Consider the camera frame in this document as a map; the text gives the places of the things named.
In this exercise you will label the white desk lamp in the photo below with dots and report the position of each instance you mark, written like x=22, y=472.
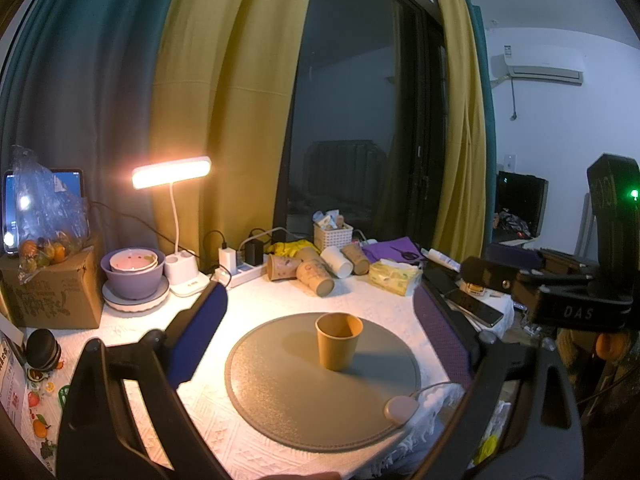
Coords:
x=185, y=279

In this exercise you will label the purple cloth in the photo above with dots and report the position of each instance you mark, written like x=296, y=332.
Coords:
x=383, y=250

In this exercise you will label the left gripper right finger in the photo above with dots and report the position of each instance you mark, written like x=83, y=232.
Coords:
x=542, y=438

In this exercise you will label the plain brown cup behind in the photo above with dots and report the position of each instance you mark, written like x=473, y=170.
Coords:
x=308, y=254

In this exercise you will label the black scissors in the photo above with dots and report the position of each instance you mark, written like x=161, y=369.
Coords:
x=408, y=256

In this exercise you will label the white air conditioner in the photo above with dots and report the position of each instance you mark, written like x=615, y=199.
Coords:
x=545, y=63

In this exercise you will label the yellow curtain right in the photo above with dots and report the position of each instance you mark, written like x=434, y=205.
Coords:
x=460, y=223

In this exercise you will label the black round case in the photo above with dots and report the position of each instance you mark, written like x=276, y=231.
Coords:
x=42, y=350

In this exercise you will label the flowered paper cup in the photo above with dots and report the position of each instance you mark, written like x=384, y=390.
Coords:
x=356, y=256
x=281, y=268
x=314, y=275

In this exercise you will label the white power strip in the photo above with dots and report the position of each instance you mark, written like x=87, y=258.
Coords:
x=244, y=273

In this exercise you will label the plain brown paper cup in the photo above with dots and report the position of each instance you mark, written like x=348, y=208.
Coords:
x=337, y=337

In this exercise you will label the white paper cup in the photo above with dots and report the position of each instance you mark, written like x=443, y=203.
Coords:
x=337, y=262

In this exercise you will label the tablet screen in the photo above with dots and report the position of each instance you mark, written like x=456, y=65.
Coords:
x=12, y=202

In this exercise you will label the white charger plug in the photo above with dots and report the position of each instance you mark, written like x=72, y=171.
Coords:
x=227, y=260

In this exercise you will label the plastic bag of fruit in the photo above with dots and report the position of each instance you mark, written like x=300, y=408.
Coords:
x=55, y=228

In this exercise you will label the yellow cloth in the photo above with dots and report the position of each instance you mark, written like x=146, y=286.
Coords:
x=290, y=249

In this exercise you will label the pink small device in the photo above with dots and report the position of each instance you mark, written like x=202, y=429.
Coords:
x=400, y=409

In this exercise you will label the yellow tissue pack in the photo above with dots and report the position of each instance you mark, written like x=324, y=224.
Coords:
x=401, y=279

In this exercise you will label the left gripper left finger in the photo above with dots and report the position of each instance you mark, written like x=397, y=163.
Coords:
x=99, y=438

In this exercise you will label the white plastic basket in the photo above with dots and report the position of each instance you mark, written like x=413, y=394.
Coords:
x=332, y=238

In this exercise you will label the black phone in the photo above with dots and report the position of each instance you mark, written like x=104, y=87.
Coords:
x=476, y=309

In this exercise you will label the white plate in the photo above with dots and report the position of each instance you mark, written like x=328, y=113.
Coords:
x=136, y=305

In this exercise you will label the yellow curtain left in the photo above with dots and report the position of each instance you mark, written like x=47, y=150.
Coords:
x=223, y=86

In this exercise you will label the cardboard box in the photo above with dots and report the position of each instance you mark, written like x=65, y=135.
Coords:
x=65, y=296

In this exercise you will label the flowered paper cup back left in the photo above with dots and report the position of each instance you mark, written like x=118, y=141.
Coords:
x=281, y=268

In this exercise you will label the pink inner bowl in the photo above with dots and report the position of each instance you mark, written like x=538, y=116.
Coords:
x=133, y=260

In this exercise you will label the purple bowl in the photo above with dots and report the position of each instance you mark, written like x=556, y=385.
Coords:
x=134, y=285

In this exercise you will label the yellow curtain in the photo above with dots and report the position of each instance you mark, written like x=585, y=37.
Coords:
x=460, y=223
x=223, y=86

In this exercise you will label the black computer monitor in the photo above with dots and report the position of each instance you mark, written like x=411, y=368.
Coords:
x=520, y=205

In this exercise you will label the flowered paper cup right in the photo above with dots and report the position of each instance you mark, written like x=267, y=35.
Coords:
x=356, y=256

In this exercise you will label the black charger plug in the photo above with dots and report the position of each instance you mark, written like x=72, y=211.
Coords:
x=254, y=252

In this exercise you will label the flowered paper cup front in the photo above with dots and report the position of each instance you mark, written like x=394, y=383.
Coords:
x=314, y=275

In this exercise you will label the white tube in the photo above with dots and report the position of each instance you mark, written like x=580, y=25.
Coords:
x=438, y=257

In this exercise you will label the round grey placemat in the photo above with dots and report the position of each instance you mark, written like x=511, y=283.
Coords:
x=275, y=381

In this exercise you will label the teal curtain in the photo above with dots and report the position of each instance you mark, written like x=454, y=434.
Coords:
x=77, y=90

